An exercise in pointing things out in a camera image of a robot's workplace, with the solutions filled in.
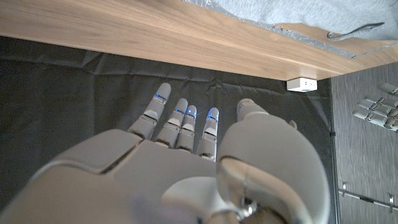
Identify dark wood grain door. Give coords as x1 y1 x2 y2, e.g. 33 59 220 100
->
330 62 398 224

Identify silver metal rail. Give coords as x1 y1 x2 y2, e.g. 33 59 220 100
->
338 182 396 215

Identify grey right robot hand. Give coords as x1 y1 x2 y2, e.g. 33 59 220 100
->
0 82 331 224

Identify black backdrop curtain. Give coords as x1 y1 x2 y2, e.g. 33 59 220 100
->
0 35 338 224

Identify grey fabric shorts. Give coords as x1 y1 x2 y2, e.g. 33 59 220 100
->
214 0 398 42

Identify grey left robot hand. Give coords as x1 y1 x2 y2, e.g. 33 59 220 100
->
353 82 398 132

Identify grey tape outline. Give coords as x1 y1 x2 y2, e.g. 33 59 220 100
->
183 0 398 59

